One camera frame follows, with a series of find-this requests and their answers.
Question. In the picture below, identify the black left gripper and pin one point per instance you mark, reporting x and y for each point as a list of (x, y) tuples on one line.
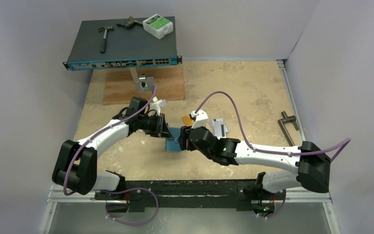
[(160, 129)]

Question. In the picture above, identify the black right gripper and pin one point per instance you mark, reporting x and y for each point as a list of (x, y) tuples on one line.
[(187, 139)]

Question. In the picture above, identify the blue leather card holder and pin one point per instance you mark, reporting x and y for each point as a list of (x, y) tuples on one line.
[(172, 145)]

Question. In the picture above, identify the orange credit card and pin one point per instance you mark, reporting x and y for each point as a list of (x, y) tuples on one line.
[(188, 120)]

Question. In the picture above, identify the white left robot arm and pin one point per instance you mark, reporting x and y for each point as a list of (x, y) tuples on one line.
[(76, 165)]

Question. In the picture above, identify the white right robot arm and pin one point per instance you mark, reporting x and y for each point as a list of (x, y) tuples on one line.
[(299, 166)]

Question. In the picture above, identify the brown wooden board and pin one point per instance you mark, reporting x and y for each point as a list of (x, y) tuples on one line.
[(121, 85)]

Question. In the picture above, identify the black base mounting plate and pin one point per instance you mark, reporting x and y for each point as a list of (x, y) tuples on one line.
[(238, 194)]

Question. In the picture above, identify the white green plastic box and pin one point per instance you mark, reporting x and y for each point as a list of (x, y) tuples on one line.
[(158, 26)]

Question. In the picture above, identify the dark metal clamp tool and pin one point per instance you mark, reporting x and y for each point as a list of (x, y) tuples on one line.
[(130, 23)]

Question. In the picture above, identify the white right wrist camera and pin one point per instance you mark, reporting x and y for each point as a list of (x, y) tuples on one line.
[(200, 118)]

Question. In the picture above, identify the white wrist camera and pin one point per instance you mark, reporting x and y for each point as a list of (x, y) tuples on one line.
[(157, 104), (200, 118)]

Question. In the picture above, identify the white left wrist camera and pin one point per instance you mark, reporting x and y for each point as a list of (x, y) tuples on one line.
[(157, 104)]

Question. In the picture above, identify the grey metal stand bracket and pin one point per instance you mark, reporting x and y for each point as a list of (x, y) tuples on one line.
[(142, 82)]

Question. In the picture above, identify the blue network switch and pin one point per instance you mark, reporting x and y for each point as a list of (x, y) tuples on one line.
[(125, 48)]

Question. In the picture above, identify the black handled hammer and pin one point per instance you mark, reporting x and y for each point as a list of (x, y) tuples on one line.
[(104, 40)]

